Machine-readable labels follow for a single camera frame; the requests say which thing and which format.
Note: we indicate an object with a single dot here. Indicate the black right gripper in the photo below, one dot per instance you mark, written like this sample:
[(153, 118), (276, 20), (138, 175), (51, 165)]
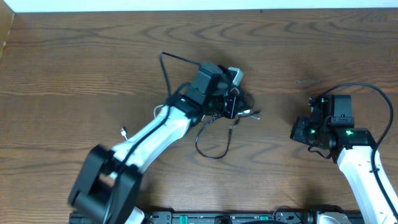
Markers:
[(299, 131)]

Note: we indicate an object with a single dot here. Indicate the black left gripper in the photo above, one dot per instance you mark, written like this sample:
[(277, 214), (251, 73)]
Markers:
[(234, 106)]

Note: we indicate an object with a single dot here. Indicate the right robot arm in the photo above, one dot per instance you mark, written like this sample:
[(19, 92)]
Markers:
[(330, 127)]

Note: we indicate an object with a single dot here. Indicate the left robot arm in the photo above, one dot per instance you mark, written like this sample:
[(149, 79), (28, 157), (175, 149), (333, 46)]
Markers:
[(107, 186)]

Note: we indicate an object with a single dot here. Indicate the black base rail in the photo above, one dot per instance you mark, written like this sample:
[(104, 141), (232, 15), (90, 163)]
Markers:
[(282, 214)]

